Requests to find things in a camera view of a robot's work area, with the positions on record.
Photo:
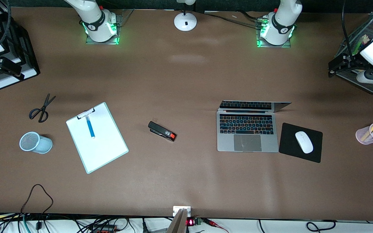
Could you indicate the orange power strip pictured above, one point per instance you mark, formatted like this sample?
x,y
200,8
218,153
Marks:
x,y
104,229

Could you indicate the yellow highlighter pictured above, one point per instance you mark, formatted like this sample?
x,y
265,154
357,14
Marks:
x,y
369,131

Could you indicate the white computer mouse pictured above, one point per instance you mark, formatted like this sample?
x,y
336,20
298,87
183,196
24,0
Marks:
x,y
304,142

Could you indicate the clear left arm base plate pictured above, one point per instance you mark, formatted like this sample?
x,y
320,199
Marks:
x,y
287,45

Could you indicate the blue marker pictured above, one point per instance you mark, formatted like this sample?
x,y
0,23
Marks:
x,y
91,129

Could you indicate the white round stand base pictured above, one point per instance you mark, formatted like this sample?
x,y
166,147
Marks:
x,y
185,22

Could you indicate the black scissors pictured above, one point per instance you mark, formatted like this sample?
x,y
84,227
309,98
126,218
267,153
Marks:
x,y
43,110

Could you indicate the white mounting plate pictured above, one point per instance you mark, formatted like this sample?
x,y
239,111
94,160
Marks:
x,y
177,208

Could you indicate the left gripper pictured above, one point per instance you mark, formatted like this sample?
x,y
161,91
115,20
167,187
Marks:
x,y
351,62

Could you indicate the white clipboard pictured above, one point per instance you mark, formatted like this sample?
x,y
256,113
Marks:
x,y
102,152

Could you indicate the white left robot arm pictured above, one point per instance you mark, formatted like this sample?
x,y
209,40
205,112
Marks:
x,y
282,22

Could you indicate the black stapler with orange tip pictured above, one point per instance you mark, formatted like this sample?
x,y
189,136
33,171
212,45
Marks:
x,y
160,130

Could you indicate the black mesh desk organizer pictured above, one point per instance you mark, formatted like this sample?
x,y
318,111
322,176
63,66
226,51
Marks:
x,y
351,76

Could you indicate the black mouse pad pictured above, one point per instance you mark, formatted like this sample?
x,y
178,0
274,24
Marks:
x,y
290,145

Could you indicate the clear right arm base plate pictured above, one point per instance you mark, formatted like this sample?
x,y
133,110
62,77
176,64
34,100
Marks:
x,y
125,17

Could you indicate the silver laptop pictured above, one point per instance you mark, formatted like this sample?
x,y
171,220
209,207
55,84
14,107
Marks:
x,y
248,136

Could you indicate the blue mesh cup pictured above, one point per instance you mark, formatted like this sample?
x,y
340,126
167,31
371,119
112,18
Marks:
x,y
42,145

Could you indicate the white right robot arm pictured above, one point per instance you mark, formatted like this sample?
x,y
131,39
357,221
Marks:
x,y
96,22

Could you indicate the green marker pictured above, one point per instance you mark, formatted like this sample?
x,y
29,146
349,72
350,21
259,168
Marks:
x,y
358,45

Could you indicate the black stacked paper tray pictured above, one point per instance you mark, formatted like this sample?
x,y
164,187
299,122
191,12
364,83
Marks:
x,y
28,61

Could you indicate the circuit board with red display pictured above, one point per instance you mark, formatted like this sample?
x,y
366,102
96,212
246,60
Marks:
x,y
193,222

